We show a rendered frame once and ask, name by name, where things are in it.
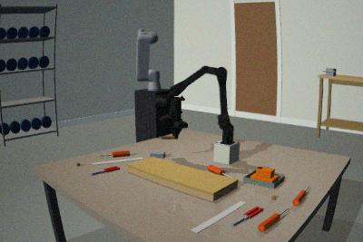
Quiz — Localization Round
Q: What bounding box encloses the tan floor panel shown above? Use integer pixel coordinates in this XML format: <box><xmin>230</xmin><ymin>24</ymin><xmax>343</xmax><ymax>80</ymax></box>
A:
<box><xmin>127</xmin><ymin>157</ymin><xmax>239</xmax><ymax>202</ymax></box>

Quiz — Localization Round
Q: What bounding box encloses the orange-handled awl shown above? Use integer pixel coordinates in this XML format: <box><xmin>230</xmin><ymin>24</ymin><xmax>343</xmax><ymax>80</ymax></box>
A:
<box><xmin>105</xmin><ymin>150</ymin><xmax>130</xmax><ymax>158</ymax></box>
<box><xmin>258</xmin><ymin>208</ymin><xmax>289</xmax><ymax>232</ymax></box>
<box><xmin>208</xmin><ymin>165</ymin><xmax>230</xmax><ymax>177</ymax></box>
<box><xmin>292</xmin><ymin>188</ymin><xmax>308</xmax><ymax>206</ymax></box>

